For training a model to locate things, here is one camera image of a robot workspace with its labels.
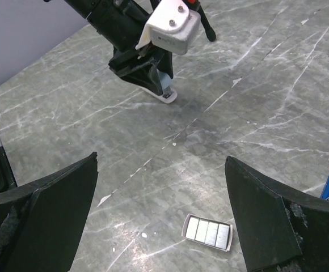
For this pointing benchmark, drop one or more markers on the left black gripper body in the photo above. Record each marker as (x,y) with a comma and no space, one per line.
(121,23)

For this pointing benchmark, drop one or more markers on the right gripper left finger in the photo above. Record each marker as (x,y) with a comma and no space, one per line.
(41,222)

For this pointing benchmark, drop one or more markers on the staple strip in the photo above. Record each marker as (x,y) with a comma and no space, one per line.
(208,232)

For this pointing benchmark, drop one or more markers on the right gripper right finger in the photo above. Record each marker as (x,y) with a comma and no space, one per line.
(279,227)

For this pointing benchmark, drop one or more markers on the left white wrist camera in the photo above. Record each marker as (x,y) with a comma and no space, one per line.
(172,26)

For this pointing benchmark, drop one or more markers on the light blue white stapler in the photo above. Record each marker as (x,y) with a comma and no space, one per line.
(169,94)

